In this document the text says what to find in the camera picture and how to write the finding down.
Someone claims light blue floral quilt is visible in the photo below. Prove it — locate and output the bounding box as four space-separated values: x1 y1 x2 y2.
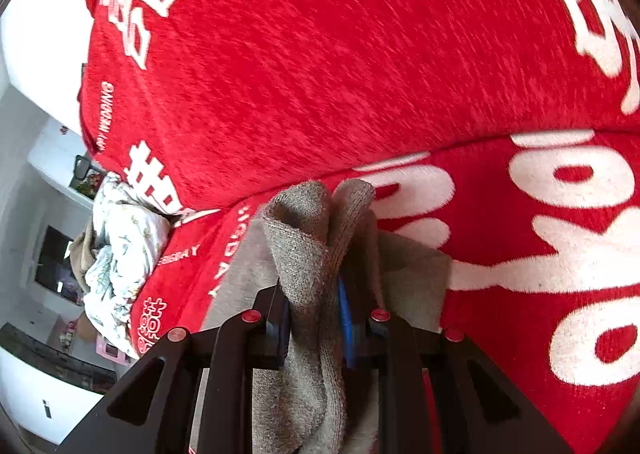
82 172 171 359

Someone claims dark tv cabinet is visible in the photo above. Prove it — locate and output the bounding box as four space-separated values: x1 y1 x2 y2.
0 323 117 394

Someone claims grey-brown knit garment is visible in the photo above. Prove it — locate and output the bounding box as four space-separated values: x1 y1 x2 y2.
204 180 451 453

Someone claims pink plastic stool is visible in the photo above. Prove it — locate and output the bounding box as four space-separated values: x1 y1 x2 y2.
96 335 132 366

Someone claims red wedding blanket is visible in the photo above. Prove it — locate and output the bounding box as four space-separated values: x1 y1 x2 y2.
79 0 639 453

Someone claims brown fleece blanket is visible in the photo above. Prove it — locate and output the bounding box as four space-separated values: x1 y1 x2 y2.
70 220 96 293

